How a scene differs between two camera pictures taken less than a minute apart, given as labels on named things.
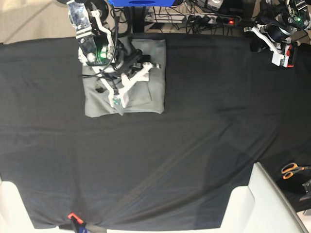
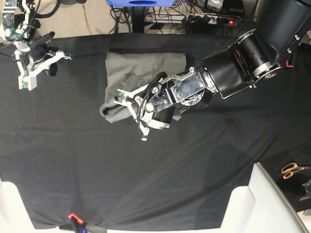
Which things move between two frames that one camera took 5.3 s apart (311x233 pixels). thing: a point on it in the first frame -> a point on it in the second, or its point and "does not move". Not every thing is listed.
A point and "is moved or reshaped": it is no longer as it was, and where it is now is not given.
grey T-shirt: (145, 96) is moved or reshaped
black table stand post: (138, 18) does not move
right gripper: (274, 36) -> (155, 106)
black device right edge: (307, 186) does not move
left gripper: (119, 78) -> (27, 80)
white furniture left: (14, 216) does not move
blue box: (142, 3) does not move
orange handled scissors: (289, 169) does not move
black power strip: (209, 20) does not move
